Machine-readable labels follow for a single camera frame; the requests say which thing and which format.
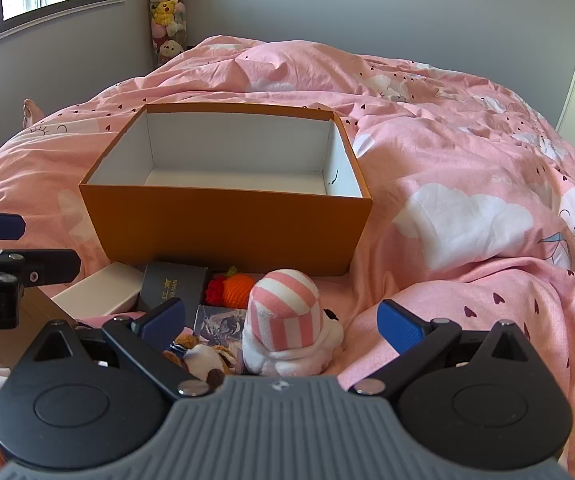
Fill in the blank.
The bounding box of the red crochet flower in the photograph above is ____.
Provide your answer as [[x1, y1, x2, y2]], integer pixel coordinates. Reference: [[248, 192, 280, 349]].
[[205, 275, 228, 306]]

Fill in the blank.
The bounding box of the calico plush cat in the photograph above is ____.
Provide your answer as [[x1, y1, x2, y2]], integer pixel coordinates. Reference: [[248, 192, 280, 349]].
[[162, 332, 241, 388]]

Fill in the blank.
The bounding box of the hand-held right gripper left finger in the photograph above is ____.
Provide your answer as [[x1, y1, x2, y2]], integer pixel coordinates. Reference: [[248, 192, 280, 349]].
[[32, 297, 211, 398]]

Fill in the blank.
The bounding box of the column of plush toys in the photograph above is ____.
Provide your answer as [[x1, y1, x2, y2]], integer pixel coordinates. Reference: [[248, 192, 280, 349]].
[[148, 0, 188, 68]]

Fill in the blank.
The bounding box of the dark gift box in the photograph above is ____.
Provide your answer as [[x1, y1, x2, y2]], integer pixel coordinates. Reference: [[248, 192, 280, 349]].
[[138, 261, 209, 313]]

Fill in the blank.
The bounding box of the white glasses case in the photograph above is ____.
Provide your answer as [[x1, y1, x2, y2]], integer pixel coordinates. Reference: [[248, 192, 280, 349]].
[[50, 261, 146, 321]]

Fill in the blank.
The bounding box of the pink striped plush toy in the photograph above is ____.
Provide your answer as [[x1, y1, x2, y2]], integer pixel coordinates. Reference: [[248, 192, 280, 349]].
[[242, 269, 344, 377]]

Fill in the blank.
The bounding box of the pink printed duvet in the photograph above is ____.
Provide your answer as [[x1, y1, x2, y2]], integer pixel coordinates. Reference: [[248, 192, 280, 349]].
[[0, 35, 575, 480]]

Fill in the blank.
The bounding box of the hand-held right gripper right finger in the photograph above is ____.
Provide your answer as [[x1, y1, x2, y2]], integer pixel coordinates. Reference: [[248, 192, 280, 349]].
[[350, 299, 535, 396]]

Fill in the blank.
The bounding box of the person's foot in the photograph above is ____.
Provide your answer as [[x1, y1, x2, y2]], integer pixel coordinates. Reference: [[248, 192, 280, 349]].
[[20, 99, 46, 128]]

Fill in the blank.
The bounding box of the illustrated card pack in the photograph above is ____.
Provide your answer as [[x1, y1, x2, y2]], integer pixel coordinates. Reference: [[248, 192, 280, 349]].
[[192, 305, 248, 376]]

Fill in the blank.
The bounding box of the orange crochet fruit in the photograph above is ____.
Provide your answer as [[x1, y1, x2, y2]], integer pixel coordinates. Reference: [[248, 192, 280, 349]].
[[222, 266, 258, 307]]

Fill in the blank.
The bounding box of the orange cardboard box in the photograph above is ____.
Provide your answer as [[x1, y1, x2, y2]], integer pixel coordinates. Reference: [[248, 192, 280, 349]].
[[78, 103, 373, 277]]

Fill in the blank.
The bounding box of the brown cardboard lid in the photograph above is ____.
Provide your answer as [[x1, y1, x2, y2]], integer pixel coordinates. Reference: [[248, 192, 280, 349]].
[[0, 285, 76, 366]]

